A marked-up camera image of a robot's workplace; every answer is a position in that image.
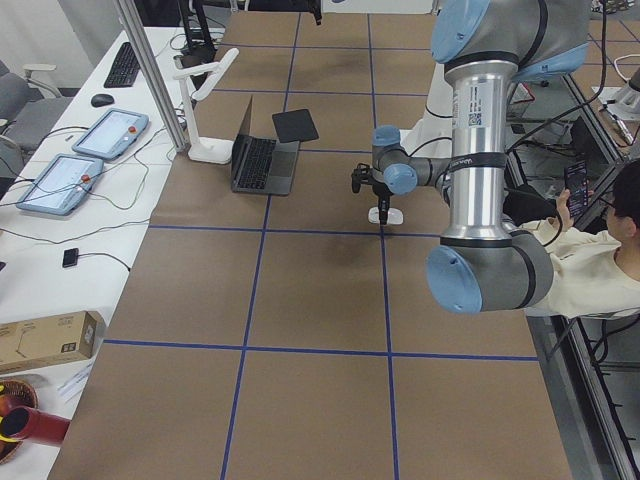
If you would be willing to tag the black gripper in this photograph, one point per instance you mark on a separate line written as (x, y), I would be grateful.
(381, 192)

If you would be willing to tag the white computer mouse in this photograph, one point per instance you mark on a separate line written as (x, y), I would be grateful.
(395, 217)

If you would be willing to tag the black mouse pad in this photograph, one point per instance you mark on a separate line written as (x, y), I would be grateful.
(295, 125)

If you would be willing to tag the grey laptop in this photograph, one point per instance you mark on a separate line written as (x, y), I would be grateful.
(261, 165)

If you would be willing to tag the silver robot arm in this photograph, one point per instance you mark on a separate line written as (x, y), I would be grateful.
(481, 262)

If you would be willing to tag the black desk mouse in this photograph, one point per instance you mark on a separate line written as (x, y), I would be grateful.
(101, 99)

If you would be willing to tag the smartphone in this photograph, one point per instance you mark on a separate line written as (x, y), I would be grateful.
(576, 182)

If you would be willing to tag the person in cream sweater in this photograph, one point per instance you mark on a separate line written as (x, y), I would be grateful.
(593, 273)

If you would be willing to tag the far blue teach pendant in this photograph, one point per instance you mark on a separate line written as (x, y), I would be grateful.
(112, 134)

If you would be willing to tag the blue teach pendant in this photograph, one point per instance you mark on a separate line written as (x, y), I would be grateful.
(62, 186)
(112, 134)

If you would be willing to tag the black keyboard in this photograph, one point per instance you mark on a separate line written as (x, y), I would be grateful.
(124, 69)

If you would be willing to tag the small black puck device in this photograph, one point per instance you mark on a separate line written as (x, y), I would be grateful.
(70, 257)

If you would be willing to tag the near blue teach pendant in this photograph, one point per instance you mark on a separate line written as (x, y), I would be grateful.
(62, 186)

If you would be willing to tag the cardboard box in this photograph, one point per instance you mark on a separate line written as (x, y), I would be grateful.
(48, 341)

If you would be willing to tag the grey office chair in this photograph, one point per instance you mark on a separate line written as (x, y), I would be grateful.
(29, 110)

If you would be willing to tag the wicker basket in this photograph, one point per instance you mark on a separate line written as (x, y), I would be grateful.
(14, 393)

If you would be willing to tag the red bottle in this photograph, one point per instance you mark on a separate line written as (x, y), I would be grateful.
(32, 425)

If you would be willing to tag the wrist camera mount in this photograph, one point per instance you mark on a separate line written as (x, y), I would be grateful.
(361, 175)

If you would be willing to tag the white camera stand column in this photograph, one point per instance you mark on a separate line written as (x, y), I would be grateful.
(430, 136)

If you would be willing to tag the aluminium frame post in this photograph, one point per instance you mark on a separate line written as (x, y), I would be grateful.
(131, 21)

